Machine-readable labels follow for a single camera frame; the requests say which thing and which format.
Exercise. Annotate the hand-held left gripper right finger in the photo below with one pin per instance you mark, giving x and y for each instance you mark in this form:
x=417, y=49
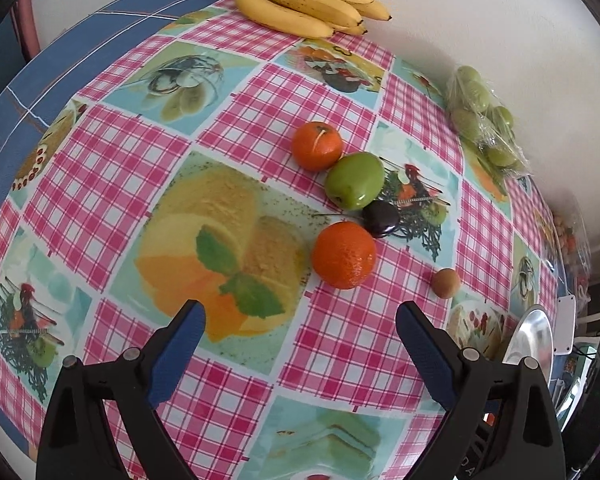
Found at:
x=425, y=355

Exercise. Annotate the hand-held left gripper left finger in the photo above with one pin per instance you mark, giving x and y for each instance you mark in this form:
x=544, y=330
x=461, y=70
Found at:
x=177, y=350

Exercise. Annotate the brown longan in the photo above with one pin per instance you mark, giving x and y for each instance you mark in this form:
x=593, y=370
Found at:
x=446, y=283

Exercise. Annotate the round steel plate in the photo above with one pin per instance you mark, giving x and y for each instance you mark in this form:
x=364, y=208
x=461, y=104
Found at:
x=530, y=335

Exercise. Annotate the orange tangerine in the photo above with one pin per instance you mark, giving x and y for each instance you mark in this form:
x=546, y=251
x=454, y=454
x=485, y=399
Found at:
x=342, y=255
x=317, y=146

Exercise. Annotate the dark cherry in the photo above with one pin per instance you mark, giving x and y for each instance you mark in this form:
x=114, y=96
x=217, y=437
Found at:
x=382, y=220

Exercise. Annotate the small green mango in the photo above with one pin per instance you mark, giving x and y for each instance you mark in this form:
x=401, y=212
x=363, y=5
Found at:
x=355, y=182

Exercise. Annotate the bag of green fruits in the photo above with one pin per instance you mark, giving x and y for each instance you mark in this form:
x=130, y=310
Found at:
x=472, y=105

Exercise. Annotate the white plastic card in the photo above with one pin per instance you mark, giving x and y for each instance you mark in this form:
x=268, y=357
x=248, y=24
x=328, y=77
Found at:
x=565, y=325

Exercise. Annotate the bag of brown nuts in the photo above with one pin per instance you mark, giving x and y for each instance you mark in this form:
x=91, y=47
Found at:
x=562, y=232

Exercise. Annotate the pink checkered printed tablecloth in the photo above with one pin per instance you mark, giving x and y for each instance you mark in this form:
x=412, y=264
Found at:
x=130, y=160

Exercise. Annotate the pink bar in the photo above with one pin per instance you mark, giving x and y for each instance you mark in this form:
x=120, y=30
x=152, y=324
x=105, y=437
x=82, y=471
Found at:
x=24, y=25

